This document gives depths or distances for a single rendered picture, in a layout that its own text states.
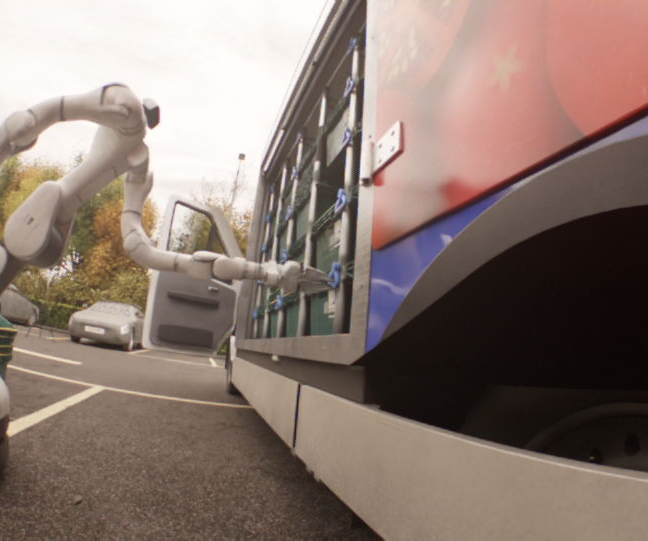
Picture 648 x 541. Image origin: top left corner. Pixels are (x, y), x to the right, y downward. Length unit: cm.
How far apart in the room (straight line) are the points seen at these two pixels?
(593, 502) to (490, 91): 46
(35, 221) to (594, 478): 123
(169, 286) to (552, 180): 389
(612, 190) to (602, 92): 10
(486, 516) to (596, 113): 41
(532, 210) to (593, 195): 7
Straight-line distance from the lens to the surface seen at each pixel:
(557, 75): 43
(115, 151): 121
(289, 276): 119
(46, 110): 112
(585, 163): 37
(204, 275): 117
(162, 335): 398
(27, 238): 116
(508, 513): 41
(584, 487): 35
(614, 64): 39
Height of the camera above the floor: 60
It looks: 13 degrees up
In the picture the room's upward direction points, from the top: 5 degrees clockwise
